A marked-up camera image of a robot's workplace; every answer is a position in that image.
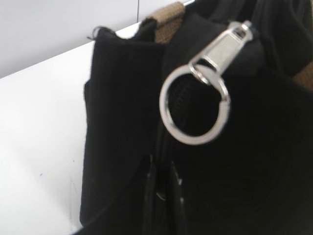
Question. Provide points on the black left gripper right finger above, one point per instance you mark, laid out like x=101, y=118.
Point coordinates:
x=177, y=213

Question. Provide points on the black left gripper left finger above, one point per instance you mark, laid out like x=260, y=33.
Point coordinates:
x=149, y=199

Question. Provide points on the black tote bag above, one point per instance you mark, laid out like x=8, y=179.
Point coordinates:
x=256, y=177

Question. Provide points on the silver zipper pull with ring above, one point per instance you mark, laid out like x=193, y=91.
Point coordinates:
x=207, y=67

